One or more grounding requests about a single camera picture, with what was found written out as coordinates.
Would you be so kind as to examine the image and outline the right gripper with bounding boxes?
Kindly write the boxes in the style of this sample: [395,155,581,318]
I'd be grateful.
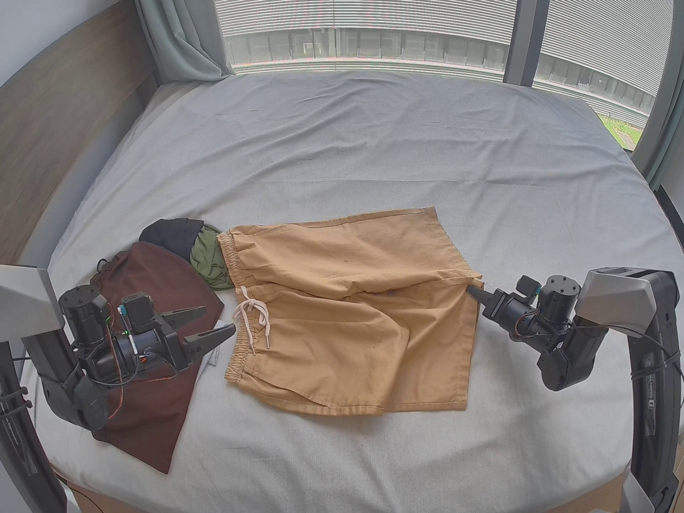
[465,283,538,337]

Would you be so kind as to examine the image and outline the tan shorts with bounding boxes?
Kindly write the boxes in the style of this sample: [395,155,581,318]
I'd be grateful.
[223,206,484,416]

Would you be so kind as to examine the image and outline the bed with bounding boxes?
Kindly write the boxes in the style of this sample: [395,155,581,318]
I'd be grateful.
[0,0,677,513]

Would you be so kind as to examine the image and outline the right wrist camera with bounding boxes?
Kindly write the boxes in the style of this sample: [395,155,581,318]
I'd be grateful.
[515,275,542,304]

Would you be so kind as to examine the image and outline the grey-green curtain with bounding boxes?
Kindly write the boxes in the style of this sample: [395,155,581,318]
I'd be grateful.
[633,0,684,191]
[128,0,236,83]

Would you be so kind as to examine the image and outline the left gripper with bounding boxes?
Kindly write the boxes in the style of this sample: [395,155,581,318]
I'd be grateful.
[114,306,237,379]

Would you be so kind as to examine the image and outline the black garment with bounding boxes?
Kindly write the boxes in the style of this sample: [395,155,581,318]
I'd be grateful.
[140,218,206,260]

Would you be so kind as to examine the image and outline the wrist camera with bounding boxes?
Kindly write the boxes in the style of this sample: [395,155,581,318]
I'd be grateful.
[119,293,157,334]
[515,275,542,304]

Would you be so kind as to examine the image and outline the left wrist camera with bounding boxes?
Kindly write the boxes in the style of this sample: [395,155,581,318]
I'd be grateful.
[119,293,157,334]

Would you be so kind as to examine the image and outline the dark brown garment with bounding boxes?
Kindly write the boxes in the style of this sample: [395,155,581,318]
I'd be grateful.
[90,241,225,474]

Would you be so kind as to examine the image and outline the black cable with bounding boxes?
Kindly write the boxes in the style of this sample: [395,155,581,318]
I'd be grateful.
[604,323,684,389]

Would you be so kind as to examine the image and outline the green garment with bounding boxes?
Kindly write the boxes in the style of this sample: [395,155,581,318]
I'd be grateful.
[188,224,236,291]

